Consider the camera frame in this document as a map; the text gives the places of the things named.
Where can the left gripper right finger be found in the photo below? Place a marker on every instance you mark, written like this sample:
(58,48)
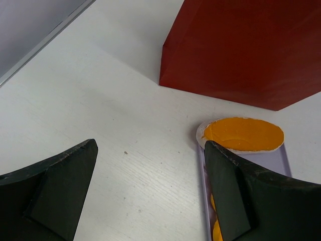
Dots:
(255,203)

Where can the long orange bread loaf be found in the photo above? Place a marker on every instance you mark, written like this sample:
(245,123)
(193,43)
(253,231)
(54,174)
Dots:
(241,135)

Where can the wavy orange bread piece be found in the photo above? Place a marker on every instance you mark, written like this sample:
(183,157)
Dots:
(216,233)

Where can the lavender plastic tray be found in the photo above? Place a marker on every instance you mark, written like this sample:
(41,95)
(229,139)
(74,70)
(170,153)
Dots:
(276,161)

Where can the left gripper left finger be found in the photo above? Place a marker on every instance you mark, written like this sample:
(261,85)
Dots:
(44,201)

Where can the red paper bag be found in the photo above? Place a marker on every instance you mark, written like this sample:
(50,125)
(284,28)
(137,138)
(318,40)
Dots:
(259,53)

